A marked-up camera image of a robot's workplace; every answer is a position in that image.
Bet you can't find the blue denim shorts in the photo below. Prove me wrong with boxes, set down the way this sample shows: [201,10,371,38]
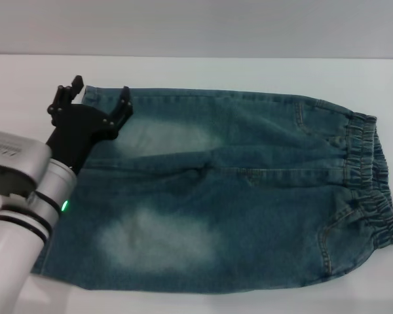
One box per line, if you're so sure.
[30,85,393,294]

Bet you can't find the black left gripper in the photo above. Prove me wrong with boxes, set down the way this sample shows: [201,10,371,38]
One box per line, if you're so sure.
[45,75,134,173]

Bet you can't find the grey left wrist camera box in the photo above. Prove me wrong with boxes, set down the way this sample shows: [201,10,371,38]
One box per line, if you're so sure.
[0,128,48,197]

